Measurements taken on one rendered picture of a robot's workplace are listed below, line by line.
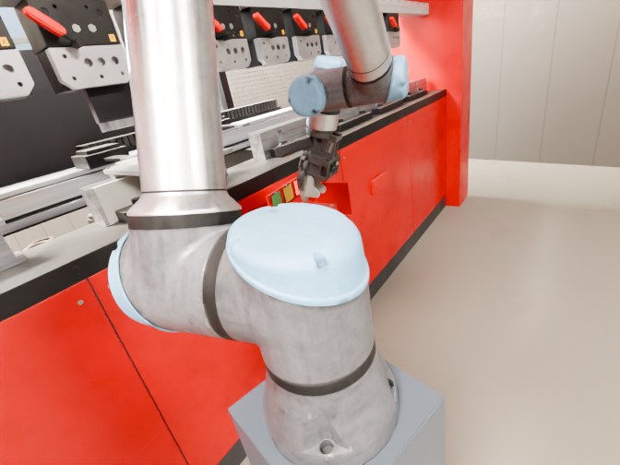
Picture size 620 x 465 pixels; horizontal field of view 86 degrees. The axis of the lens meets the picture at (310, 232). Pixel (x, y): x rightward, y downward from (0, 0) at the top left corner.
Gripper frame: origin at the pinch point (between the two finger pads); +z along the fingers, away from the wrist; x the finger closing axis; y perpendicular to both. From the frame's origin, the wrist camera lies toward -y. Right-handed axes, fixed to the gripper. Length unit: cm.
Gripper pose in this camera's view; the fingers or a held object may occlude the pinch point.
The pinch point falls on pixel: (303, 197)
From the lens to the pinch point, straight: 92.7
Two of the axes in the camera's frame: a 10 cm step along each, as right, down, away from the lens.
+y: 8.7, 3.7, -3.2
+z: -1.4, 8.1, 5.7
